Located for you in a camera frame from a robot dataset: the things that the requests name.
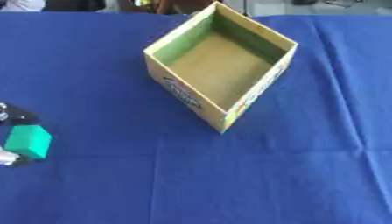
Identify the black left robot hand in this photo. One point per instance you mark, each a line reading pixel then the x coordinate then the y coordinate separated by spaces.
pixel 20 116

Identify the green block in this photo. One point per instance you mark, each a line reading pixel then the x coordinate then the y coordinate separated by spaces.
pixel 29 143

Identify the tan cardboard box green inside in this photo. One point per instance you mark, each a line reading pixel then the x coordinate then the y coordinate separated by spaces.
pixel 219 70

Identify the person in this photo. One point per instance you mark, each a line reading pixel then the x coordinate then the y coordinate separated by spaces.
pixel 76 5

